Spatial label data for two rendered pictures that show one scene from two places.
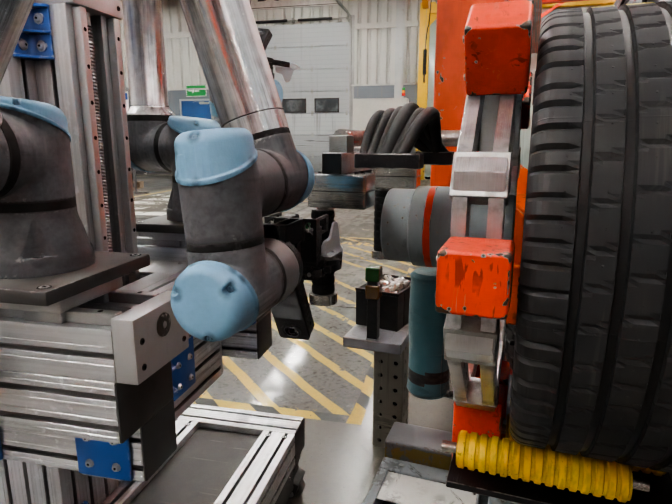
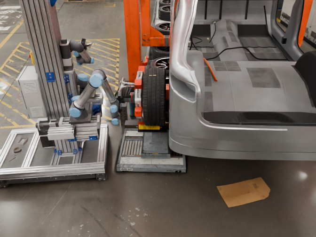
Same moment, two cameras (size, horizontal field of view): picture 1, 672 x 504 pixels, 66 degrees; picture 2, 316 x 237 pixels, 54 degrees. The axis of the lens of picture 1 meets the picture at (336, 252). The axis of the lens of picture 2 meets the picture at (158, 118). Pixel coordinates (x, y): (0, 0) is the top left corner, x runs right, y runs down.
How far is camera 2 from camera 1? 272 cm
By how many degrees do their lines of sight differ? 27
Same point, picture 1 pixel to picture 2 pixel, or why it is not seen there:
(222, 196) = (115, 113)
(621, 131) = (150, 98)
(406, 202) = not seen: hidden behind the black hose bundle
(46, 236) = (84, 113)
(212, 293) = (116, 121)
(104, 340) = (95, 124)
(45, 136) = not seen: hidden behind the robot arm
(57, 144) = not seen: hidden behind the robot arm
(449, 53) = (129, 51)
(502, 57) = (138, 86)
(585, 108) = (147, 94)
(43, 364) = (86, 128)
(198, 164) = (113, 111)
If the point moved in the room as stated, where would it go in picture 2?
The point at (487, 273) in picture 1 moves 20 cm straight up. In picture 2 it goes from (139, 113) to (138, 96)
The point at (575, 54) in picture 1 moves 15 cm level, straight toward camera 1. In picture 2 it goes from (146, 87) to (144, 94)
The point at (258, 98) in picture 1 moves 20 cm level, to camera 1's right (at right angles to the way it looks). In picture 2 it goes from (114, 98) to (132, 95)
